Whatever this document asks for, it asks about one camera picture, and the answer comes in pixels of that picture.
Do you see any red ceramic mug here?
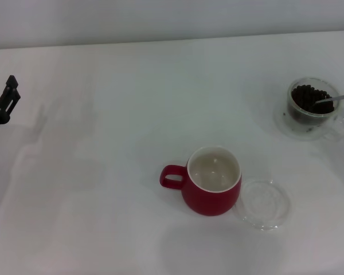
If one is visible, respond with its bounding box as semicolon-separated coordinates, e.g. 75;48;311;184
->
159;146;243;217

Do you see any clear glass saucer with crumbs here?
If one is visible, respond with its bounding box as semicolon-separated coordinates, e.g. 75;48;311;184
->
272;99;344;142

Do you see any clear glass cup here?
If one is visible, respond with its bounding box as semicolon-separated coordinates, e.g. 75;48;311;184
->
286;77;344;141

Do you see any coffee bean pile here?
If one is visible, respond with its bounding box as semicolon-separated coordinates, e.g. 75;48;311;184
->
291;84;336;114

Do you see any light blue handled metal spoon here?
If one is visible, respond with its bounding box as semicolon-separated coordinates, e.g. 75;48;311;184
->
309;91;344;111

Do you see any clear empty glass saucer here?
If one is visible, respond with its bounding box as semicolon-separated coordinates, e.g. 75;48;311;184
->
234;178;292;231

